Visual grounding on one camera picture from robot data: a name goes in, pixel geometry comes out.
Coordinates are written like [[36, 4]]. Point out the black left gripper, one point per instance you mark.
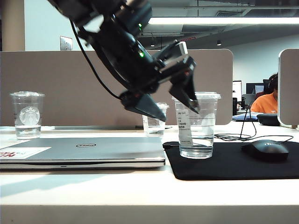
[[165, 67]]

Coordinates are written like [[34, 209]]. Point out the clear cup with white label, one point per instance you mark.
[[198, 140]]

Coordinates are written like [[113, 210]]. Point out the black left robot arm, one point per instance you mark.
[[116, 42]]

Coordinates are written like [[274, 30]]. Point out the small clear plastic cup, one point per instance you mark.
[[154, 128]]

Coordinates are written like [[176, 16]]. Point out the silver Dell laptop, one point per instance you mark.
[[93, 151]]

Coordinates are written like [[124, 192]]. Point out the tall clear Starbucks logo cup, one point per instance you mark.
[[26, 114]]

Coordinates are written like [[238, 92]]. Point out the white red laptop sticker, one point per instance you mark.
[[25, 151]]

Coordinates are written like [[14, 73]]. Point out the white background monitor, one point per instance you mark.
[[237, 89]]

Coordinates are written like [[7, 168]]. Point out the blue checked cloth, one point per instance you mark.
[[243, 117]]

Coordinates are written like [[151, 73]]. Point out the dark background monitor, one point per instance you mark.
[[250, 88]]

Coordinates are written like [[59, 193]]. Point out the long ceiling light strip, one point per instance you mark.
[[222, 20]]

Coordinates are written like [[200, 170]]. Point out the black mouse pad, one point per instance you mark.
[[233, 165]]

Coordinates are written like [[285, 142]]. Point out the person in orange shirt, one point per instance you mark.
[[265, 103]]

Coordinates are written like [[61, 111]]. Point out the black soft pouch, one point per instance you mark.
[[268, 119]]

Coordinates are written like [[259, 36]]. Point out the brown desk partition panel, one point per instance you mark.
[[58, 88]]

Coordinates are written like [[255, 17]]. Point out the black computer mouse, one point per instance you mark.
[[266, 149]]

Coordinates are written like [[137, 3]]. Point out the white-edged brown partition panel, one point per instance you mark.
[[289, 88]]

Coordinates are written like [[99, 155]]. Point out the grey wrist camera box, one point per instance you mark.
[[182, 48]]

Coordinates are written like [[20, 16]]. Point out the silver wall switch plate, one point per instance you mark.
[[66, 43]]

